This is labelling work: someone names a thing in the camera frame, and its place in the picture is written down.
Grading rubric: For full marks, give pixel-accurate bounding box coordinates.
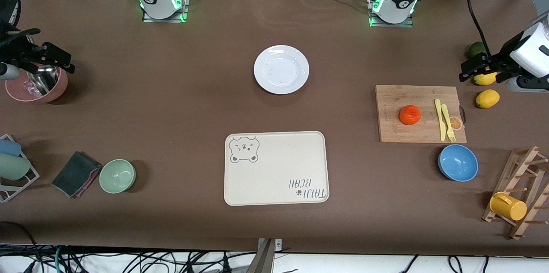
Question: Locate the orange fruit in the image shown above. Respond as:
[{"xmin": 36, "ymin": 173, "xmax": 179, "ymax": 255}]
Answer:
[{"xmin": 399, "ymin": 105, "xmax": 422, "ymax": 126}]

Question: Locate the white round plate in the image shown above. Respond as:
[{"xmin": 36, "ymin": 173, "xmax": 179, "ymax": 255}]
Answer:
[{"xmin": 253, "ymin": 45, "xmax": 310, "ymax": 95}]

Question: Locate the yellow lemon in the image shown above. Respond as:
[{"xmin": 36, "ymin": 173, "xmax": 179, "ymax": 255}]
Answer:
[
  {"xmin": 474, "ymin": 72, "xmax": 498, "ymax": 86},
  {"xmin": 476, "ymin": 89, "xmax": 501, "ymax": 109}
]

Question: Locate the dark green avocado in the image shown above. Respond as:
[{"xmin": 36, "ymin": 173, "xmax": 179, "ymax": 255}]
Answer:
[{"xmin": 468, "ymin": 42, "xmax": 487, "ymax": 59}]

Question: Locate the metal scoop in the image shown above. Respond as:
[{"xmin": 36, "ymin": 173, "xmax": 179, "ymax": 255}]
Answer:
[{"xmin": 27, "ymin": 65, "xmax": 59, "ymax": 96}]

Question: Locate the pink bowl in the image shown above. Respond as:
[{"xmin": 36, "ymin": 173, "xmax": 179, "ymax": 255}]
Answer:
[{"xmin": 5, "ymin": 66, "xmax": 68, "ymax": 104}]

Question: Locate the yellow plastic fork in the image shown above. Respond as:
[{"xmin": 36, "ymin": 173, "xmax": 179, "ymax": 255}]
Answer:
[{"xmin": 441, "ymin": 103, "xmax": 457, "ymax": 143}]

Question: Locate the yellow plastic knife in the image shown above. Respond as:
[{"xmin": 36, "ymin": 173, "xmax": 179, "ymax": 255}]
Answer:
[{"xmin": 434, "ymin": 99, "xmax": 446, "ymax": 142}]

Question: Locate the blue cup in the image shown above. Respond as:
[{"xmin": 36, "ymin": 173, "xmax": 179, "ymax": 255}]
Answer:
[{"xmin": 0, "ymin": 138, "xmax": 22, "ymax": 157}]

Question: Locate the blue bowl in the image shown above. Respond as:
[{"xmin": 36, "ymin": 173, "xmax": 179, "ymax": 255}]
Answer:
[{"xmin": 438, "ymin": 144, "xmax": 479, "ymax": 182}]

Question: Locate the wooden cutting board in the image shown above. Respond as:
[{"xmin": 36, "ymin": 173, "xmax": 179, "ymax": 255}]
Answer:
[{"xmin": 375, "ymin": 85, "xmax": 468, "ymax": 144}]

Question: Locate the wooden mug rack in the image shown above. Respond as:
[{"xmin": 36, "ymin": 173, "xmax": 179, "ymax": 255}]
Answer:
[{"xmin": 482, "ymin": 146, "xmax": 549, "ymax": 240}]

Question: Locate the dark grey folded cloth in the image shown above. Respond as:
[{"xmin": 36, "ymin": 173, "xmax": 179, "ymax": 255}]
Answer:
[{"xmin": 51, "ymin": 151, "xmax": 102, "ymax": 198}]

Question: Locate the pale green cup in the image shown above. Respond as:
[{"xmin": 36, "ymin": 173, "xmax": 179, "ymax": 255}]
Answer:
[{"xmin": 0, "ymin": 153, "xmax": 31, "ymax": 181}]

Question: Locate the pink folded cloth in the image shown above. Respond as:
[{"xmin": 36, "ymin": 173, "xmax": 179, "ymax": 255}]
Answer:
[{"xmin": 74, "ymin": 165, "xmax": 102, "ymax": 199}]

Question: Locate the light green bowl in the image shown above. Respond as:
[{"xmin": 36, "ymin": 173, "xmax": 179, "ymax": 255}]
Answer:
[{"xmin": 99, "ymin": 159, "xmax": 136, "ymax": 194}]

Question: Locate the yellow mug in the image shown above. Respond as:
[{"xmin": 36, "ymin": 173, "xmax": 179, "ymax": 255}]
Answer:
[{"xmin": 489, "ymin": 192, "xmax": 528, "ymax": 222}]

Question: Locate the cream bear print tray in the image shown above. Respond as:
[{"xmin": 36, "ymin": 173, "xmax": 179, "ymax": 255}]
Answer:
[{"xmin": 224, "ymin": 131, "xmax": 330, "ymax": 207}]

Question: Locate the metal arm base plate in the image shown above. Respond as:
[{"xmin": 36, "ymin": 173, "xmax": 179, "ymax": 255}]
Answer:
[
  {"xmin": 368, "ymin": 0, "xmax": 414, "ymax": 28},
  {"xmin": 143, "ymin": 0, "xmax": 190, "ymax": 23}
]

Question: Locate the white wire rack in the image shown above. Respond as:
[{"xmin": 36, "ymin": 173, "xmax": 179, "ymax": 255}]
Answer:
[{"xmin": 0, "ymin": 134, "xmax": 40, "ymax": 203}]

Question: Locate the black floor cable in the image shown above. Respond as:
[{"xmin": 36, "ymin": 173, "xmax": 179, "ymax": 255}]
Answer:
[{"xmin": 0, "ymin": 221, "xmax": 42, "ymax": 273}]

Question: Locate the green floor cable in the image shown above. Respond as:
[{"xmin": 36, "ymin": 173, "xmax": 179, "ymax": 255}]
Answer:
[{"xmin": 54, "ymin": 245, "xmax": 66, "ymax": 273}]

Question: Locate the metal table bracket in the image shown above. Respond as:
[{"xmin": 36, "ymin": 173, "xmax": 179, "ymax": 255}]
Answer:
[{"xmin": 253, "ymin": 238, "xmax": 283, "ymax": 273}]

